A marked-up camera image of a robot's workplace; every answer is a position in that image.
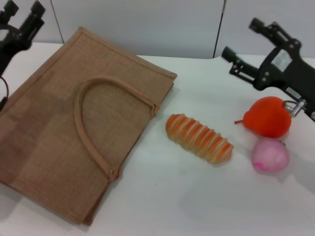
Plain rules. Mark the pink toy peach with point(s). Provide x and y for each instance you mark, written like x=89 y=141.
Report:
x=269 y=157

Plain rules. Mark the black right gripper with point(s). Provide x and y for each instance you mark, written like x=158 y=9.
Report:
x=283 y=68

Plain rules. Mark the orange toy pear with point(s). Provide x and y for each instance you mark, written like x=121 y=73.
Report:
x=267 y=118

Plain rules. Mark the brown woven jute handbag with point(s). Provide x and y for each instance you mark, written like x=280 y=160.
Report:
x=49 y=127

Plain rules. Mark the orange striped bread loaf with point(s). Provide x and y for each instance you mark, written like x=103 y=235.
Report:
x=199 y=138

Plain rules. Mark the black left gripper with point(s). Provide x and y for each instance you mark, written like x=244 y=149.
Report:
x=12 y=41

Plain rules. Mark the silver metal right fitting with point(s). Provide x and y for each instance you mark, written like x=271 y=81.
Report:
x=296 y=108

